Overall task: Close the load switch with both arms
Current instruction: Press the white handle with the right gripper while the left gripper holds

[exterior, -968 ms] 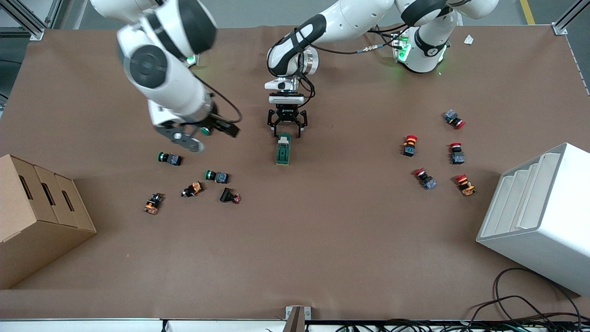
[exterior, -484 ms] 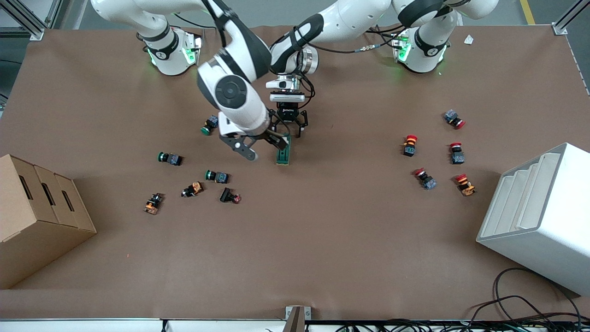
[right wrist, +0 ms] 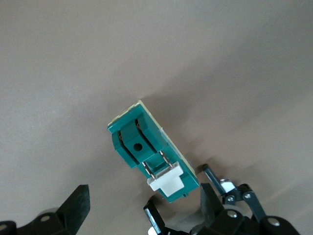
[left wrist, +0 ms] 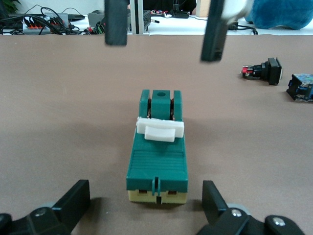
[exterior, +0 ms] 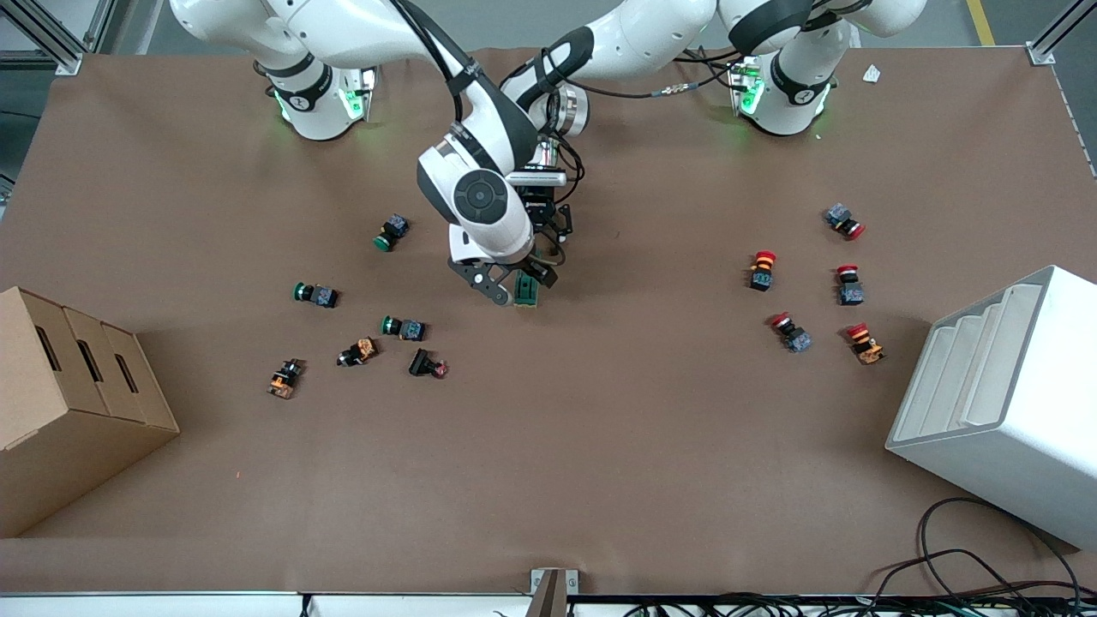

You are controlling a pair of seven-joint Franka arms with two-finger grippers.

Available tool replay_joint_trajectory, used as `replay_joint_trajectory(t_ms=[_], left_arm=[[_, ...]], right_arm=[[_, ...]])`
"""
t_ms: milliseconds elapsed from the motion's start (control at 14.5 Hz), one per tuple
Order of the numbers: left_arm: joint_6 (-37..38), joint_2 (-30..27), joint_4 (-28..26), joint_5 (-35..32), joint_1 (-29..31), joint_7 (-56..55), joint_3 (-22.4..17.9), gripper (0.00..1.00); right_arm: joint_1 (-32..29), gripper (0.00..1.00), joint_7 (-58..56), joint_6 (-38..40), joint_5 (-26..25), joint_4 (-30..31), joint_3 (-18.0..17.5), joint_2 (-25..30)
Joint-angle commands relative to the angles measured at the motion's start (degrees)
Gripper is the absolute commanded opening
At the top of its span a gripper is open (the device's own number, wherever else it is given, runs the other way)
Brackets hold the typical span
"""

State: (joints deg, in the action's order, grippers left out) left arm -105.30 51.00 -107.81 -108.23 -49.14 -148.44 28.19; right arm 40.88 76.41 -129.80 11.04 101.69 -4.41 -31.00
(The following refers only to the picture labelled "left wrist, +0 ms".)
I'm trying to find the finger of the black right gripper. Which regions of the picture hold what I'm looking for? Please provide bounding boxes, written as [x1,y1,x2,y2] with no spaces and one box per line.
[200,0,229,63]
[104,0,128,47]

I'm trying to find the small grey box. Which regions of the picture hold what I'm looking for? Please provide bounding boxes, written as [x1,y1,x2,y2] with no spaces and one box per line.
[87,10,106,27]

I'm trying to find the black square push button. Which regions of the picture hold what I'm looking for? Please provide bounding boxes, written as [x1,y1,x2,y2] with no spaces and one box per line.
[240,57,283,86]

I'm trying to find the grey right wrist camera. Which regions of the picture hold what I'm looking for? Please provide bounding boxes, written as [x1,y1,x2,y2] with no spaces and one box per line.
[221,0,254,25]

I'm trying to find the grey power strip orange switches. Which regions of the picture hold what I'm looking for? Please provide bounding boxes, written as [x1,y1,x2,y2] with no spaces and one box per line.
[21,13,70,35]

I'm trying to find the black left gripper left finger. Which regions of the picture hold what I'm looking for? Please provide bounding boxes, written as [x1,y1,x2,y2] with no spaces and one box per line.
[0,179,91,235]

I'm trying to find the black electronic device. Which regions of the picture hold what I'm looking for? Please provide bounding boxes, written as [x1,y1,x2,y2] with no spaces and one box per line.
[142,10,161,33]

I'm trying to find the green capped push button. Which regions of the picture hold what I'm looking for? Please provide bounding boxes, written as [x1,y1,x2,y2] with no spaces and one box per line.
[286,72,313,102]

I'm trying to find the green load switch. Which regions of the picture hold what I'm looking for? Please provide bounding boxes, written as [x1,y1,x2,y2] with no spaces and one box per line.
[125,89,189,205]

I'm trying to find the black cable bundle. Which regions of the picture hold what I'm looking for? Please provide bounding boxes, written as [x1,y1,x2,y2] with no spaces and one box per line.
[0,5,83,36]

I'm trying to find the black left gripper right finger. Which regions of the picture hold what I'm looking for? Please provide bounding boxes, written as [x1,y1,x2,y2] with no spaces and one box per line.
[196,180,305,235]

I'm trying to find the blue cushion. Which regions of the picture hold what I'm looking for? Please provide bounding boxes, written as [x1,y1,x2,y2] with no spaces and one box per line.
[244,0,313,31]

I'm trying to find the aluminium profile post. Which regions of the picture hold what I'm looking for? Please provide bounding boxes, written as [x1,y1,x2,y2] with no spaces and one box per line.
[129,0,150,35]

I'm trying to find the green plant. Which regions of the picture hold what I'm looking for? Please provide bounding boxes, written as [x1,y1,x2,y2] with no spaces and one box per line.
[0,0,22,14]

